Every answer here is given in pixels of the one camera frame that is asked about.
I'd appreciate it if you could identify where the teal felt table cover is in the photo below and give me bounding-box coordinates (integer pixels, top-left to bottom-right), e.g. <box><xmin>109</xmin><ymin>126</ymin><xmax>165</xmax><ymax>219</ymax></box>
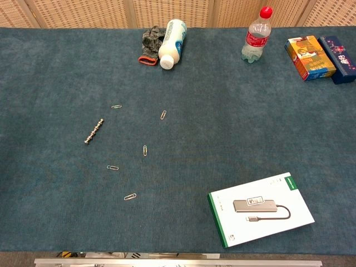
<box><xmin>0</xmin><ymin>27</ymin><xmax>356</xmax><ymax>255</ymax></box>

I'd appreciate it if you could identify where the yellow black striped part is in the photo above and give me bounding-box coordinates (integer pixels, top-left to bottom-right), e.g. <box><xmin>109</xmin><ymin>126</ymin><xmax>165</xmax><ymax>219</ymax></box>
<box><xmin>55</xmin><ymin>251</ymin><xmax>84</xmax><ymax>259</ymax></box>

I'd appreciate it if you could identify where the grey knit work glove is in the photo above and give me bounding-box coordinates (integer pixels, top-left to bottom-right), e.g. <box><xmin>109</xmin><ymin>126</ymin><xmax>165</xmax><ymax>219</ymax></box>
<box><xmin>138</xmin><ymin>26</ymin><xmax>165</xmax><ymax>66</ymax></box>

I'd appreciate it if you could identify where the white USB hub box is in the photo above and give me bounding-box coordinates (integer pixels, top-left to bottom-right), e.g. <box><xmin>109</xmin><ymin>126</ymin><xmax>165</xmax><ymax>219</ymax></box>
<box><xmin>207</xmin><ymin>172</ymin><xmax>316</xmax><ymax>249</ymax></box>

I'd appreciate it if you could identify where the woven folding screen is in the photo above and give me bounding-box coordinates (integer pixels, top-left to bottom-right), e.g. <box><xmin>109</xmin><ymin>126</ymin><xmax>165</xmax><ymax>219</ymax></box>
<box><xmin>0</xmin><ymin>0</ymin><xmax>356</xmax><ymax>28</ymax></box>

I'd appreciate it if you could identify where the white plastic bottle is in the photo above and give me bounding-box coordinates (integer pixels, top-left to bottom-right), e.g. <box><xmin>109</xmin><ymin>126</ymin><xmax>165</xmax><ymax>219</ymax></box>
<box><xmin>157</xmin><ymin>18</ymin><xmax>187</xmax><ymax>70</ymax></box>

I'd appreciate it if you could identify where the aluminium profile rail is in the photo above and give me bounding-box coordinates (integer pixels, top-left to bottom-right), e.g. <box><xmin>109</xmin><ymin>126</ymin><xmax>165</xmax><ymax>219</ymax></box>
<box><xmin>33</xmin><ymin>258</ymin><xmax>323</xmax><ymax>267</ymax></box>

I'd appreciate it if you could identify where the orange yellow carton box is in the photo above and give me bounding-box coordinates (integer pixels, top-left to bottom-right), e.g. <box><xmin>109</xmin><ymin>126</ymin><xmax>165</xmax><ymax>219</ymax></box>
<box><xmin>284</xmin><ymin>35</ymin><xmax>337</xmax><ymax>82</ymax></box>

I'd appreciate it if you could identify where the clear red-capped water bottle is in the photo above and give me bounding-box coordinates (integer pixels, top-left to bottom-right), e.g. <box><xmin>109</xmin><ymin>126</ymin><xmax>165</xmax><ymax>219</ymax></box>
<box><xmin>240</xmin><ymin>6</ymin><xmax>274</xmax><ymax>65</ymax></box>

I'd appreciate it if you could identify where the metal beaded rod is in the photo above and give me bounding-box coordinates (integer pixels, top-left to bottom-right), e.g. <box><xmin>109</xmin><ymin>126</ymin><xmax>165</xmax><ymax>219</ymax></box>
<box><xmin>83</xmin><ymin>118</ymin><xmax>105</xmax><ymax>145</ymax></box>

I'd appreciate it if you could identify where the dark blue carton box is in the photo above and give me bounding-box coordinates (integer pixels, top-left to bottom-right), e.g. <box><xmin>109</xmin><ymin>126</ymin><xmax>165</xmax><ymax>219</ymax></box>
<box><xmin>318</xmin><ymin>35</ymin><xmax>356</xmax><ymax>85</ymax></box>

